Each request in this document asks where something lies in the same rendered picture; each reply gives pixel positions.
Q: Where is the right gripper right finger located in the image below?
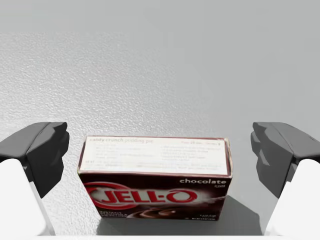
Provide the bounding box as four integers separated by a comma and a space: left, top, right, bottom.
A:
250, 121, 320, 237

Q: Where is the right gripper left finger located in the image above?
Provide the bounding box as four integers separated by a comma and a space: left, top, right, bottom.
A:
0, 121, 71, 237

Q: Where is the dark brown and white carton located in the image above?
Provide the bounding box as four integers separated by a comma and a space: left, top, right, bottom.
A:
77, 135, 234, 222

